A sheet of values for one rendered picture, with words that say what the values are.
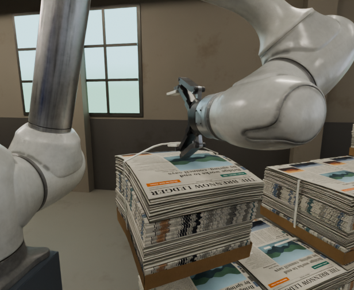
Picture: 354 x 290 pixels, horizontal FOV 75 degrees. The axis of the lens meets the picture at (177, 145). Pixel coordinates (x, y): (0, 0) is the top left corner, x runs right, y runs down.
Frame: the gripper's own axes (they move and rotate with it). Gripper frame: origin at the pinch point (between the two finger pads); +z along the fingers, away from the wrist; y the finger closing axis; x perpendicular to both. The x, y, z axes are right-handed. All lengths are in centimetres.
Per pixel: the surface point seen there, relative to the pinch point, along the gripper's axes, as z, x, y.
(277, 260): -7, 34, 47
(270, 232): 6, 44, 46
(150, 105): 254, 73, -21
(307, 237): -5, 50, 44
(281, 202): 7, 51, 35
